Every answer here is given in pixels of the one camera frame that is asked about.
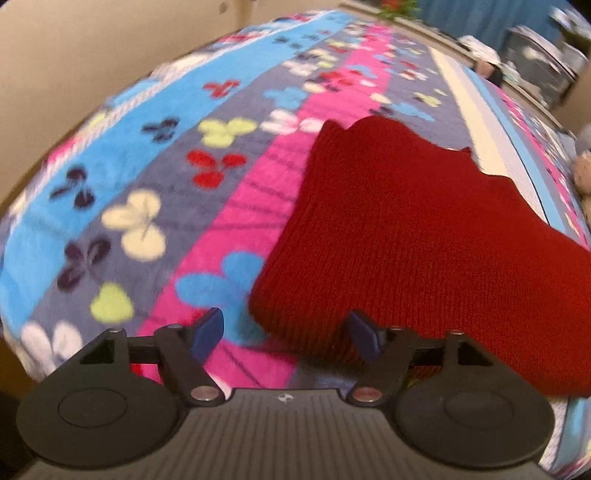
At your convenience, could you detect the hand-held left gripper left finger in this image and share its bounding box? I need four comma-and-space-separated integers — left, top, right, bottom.
79, 307, 225, 408

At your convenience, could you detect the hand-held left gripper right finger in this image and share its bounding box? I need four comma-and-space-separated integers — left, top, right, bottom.
346, 309, 493, 408

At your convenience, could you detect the red knit sweater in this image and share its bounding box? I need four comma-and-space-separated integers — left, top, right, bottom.
248, 115, 591, 398

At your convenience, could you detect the floral fleece blanket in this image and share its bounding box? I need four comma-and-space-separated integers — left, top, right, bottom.
0, 9, 591, 480

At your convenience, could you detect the cream stuffed toy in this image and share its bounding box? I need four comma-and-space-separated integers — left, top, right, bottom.
573, 148, 591, 210

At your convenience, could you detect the dark storage box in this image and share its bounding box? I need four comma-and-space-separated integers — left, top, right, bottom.
502, 27, 583, 110

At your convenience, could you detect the green plant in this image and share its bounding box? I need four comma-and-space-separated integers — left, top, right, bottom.
379, 0, 419, 20

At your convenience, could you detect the blue curtain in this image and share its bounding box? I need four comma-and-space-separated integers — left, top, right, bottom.
413, 0, 561, 51

